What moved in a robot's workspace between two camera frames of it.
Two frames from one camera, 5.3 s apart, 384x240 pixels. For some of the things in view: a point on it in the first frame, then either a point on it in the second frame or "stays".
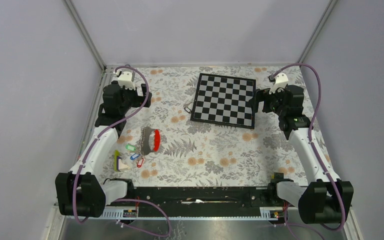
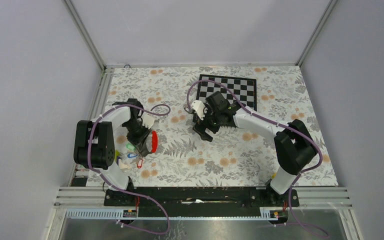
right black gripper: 263,95 to 201,126
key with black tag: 187,109 stays
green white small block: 118,163 stays
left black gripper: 139,100 to 138,141
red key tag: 140,162 stays
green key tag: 130,147 stays
